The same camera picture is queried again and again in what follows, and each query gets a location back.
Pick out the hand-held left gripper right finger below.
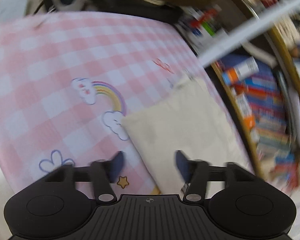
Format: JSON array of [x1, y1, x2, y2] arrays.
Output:
[[175, 150, 263, 202]]

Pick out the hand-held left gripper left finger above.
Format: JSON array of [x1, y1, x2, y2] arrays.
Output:
[[37, 151, 127, 202]]

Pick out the cream printed t-shirt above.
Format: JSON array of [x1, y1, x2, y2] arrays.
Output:
[[121, 79, 254, 195]]

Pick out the orange white flat box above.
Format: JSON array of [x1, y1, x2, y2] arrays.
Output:
[[236, 94, 256, 132]]

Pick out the row of colourful books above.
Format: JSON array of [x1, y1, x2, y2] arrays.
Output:
[[220, 60, 300, 193]]

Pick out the white orange toothpaste box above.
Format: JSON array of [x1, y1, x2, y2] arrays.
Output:
[[222, 56, 260, 85]]

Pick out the pink checked table mat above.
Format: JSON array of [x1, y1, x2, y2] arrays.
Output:
[[0, 11, 255, 195]]

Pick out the white wooden bookshelf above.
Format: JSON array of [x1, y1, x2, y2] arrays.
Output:
[[175, 0, 300, 180]]

